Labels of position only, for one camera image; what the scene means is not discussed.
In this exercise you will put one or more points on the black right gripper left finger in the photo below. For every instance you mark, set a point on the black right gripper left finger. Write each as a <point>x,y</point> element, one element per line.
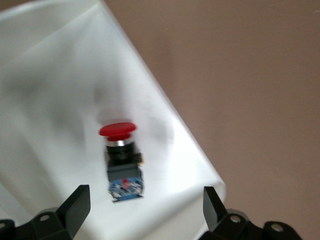
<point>72,210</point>

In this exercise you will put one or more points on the white plastic drawer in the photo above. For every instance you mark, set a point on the white plastic drawer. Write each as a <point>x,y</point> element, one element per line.
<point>50,100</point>

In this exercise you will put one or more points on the red mushroom push button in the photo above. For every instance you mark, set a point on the red mushroom push button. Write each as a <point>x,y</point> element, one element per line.
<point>117,130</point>

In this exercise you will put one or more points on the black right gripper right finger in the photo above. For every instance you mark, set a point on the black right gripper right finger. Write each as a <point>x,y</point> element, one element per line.
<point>215,215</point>

